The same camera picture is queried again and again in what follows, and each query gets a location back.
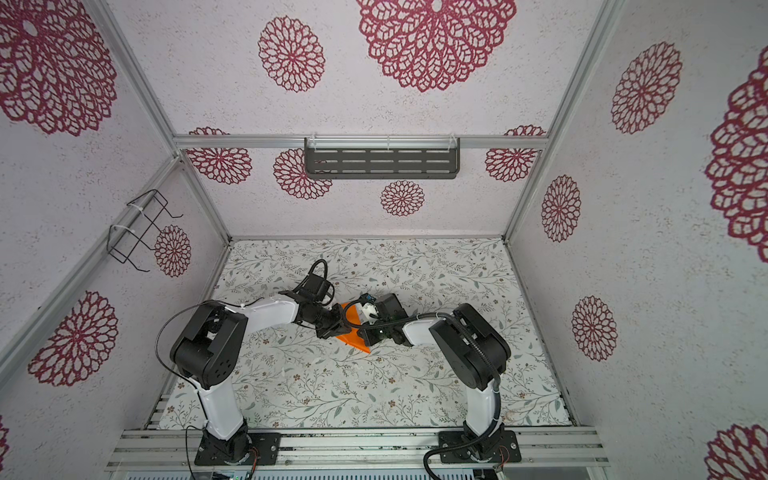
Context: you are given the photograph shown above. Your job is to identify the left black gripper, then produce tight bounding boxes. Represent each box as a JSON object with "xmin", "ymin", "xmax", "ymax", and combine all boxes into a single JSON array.
[{"xmin": 305, "ymin": 302, "xmax": 353, "ymax": 339}]

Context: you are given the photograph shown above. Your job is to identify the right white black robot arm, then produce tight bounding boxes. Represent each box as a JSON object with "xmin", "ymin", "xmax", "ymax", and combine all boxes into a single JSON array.
[{"xmin": 357, "ymin": 303, "xmax": 511, "ymax": 439}]

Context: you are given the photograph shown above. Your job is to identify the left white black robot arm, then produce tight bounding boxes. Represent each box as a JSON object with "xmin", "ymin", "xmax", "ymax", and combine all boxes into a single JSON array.
[{"xmin": 170, "ymin": 292, "xmax": 352, "ymax": 441}]

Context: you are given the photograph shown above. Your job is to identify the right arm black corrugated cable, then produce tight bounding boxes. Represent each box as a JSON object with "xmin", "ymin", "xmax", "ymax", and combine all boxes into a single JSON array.
[{"xmin": 341, "ymin": 293, "xmax": 504, "ymax": 480}]

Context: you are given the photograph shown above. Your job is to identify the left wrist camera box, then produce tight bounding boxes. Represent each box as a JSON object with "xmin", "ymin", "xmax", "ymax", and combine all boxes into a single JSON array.
[{"xmin": 294, "ymin": 274, "xmax": 335, "ymax": 305}]

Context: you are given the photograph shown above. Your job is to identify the aluminium front rail frame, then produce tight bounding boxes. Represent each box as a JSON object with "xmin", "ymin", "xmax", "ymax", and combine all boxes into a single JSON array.
[{"xmin": 105, "ymin": 427, "xmax": 610, "ymax": 472}]

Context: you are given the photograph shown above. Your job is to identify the grey slotted wall shelf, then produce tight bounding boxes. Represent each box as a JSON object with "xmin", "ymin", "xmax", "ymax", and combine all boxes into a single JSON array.
[{"xmin": 304, "ymin": 136, "xmax": 461, "ymax": 180}]

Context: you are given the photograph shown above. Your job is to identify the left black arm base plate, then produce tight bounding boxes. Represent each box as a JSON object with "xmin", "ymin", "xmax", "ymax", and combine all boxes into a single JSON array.
[{"xmin": 193, "ymin": 430, "xmax": 282, "ymax": 467}]

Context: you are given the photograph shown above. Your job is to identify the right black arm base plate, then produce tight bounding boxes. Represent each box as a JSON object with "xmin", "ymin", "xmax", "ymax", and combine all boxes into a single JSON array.
[{"xmin": 438, "ymin": 427, "xmax": 522, "ymax": 464}]

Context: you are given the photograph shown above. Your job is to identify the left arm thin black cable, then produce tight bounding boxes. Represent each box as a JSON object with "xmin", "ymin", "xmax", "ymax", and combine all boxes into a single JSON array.
[{"xmin": 154, "ymin": 296, "xmax": 265, "ymax": 478}]

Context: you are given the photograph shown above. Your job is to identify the black wire wall basket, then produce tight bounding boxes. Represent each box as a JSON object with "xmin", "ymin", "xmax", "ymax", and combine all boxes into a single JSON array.
[{"xmin": 105, "ymin": 189, "xmax": 183, "ymax": 273}]

